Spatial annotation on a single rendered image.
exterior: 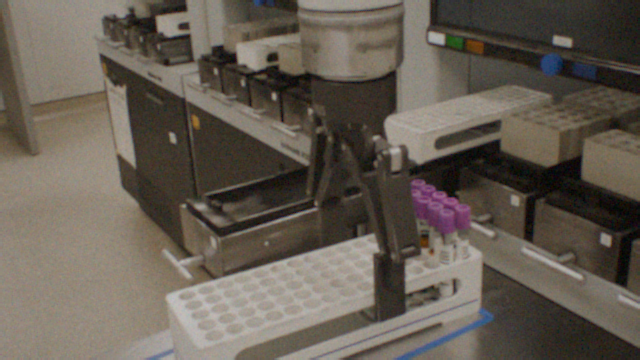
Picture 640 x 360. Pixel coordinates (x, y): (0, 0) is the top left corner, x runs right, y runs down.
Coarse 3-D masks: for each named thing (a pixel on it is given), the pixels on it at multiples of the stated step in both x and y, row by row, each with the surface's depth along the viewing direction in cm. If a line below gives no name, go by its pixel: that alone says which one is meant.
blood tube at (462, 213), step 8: (456, 208) 69; (464, 208) 70; (456, 216) 69; (464, 216) 69; (456, 224) 70; (464, 224) 69; (456, 232) 70; (464, 232) 70; (456, 240) 70; (464, 240) 70; (456, 248) 71; (464, 248) 70; (456, 256) 71; (464, 256) 71; (456, 280) 72; (456, 288) 73
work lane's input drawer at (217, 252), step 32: (448, 160) 114; (224, 192) 107; (256, 192) 109; (288, 192) 108; (352, 192) 106; (448, 192) 115; (192, 224) 102; (224, 224) 96; (256, 224) 98; (288, 224) 100; (352, 224) 106; (224, 256) 96; (256, 256) 99
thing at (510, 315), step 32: (512, 288) 77; (480, 320) 72; (512, 320) 72; (544, 320) 71; (576, 320) 71; (128, 352) 70; (160, 352) 70; (384, 352) 68; (416, 352) 68; (448, 352) 67; (480, 352) 67; (512, 352) 67; (544, 352) 67; (576, 352) 66; (608, 352) 66
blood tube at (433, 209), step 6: (432, 204) 70; (438, 204) 70; (432, 210) 70; (438, 210) 69; (432, 216) 70; (438, 216) 70; (426, 222) 71; (432, 222) 70; (432, 228) 70; (432, 234) 71; (438, 234) 71; (432, 240) 71; (438, 240) 71; (432, 246) 71; (438, 246) 71; (432, 252) 72; (438, 252) 72; (438, 288) 73
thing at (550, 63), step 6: (552, 54) 99; (546, 60) 99; (552, 60) 98; (558, 60) 98; (546, 66) 99; (552, 66) 99; (558, 66) 98; (546, 72) 100; (552, 72) 99; (558, 72) 99
